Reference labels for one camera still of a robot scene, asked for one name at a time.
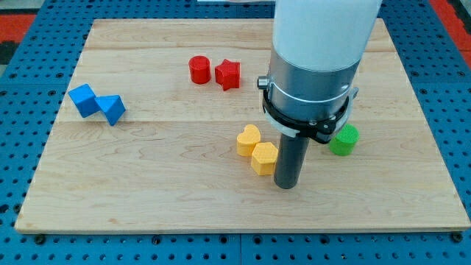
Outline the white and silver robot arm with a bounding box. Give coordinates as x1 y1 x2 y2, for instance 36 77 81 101
258 0 382 144

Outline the light wooden board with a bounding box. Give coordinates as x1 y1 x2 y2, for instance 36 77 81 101
15 19 470 234

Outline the yellow heart block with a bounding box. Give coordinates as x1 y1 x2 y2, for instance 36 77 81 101
236 124 261 157

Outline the yellow hexagon block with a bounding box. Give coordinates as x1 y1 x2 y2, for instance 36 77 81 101
251 142 278 176

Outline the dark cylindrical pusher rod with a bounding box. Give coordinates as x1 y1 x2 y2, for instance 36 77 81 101
274 134 310 189

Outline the red star block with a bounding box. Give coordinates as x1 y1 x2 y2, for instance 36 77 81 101
215 59 241 91

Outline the red cylinder block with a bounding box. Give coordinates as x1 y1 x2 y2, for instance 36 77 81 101
188 55 211 85

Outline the green cylinder block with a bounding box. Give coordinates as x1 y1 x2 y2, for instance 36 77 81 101
329 124 360 156

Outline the blue triangular block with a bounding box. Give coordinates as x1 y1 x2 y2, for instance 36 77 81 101
95 95 126 126

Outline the blue cube block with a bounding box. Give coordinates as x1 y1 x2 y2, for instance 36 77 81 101
68 84 100 118

